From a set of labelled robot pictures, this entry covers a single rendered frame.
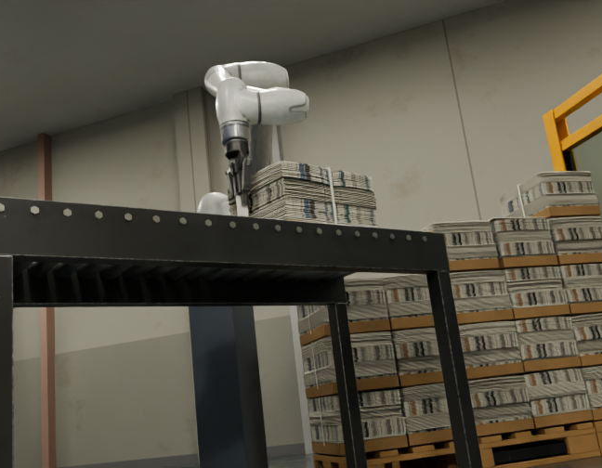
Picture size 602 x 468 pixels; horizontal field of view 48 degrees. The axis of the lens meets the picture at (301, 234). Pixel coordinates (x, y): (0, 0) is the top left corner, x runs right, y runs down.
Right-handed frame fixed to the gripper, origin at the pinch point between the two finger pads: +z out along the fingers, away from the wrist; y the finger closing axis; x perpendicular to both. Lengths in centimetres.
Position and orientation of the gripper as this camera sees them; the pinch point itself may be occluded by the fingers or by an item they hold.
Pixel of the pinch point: (242, 206)
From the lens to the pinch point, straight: 200.2
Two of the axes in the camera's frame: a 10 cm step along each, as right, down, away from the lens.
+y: -5.7, 2.7, 7.8
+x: -8.2, -0.6, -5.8
